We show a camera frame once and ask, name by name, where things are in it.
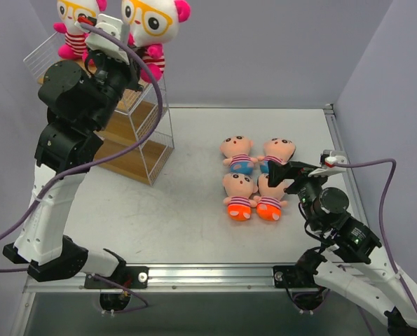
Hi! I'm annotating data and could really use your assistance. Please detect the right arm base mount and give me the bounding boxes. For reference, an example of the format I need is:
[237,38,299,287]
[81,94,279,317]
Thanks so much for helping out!
[273,247,327,290]

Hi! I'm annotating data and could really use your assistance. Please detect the boy plush blue shorts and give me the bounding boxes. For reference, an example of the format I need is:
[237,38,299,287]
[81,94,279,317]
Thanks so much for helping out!
[219,136,258,176]
[257,138,296,174]

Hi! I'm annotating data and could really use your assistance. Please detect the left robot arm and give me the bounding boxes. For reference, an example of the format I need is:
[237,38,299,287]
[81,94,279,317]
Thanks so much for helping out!
[3,50,134,288]

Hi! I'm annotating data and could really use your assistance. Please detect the white panda plush yellow glasses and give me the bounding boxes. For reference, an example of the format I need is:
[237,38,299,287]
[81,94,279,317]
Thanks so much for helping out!
[53,0,107,60]

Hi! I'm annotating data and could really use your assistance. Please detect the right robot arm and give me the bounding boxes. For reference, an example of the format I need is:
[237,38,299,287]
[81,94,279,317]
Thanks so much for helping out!
[268,154,417,335]

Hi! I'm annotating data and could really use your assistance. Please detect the aluminium table edge rail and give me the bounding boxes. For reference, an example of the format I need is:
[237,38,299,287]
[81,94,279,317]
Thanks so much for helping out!
[322,103,374,242]

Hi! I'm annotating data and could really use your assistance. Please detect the boy plush orange shorts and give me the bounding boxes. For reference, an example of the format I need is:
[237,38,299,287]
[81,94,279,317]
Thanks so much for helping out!
[253,174,288,221]
[222,173,258,221]

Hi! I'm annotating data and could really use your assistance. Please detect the white wire wooden shelf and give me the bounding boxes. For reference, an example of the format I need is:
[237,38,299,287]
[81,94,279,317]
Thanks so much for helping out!
[22,33,175,186]

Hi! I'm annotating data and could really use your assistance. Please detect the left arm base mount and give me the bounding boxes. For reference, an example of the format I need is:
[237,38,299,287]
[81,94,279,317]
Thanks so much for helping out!
[82,248,149,290]

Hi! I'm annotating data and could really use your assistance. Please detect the front aluminium rail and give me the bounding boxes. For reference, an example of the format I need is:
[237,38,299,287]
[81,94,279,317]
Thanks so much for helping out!
[22,264,395,293]

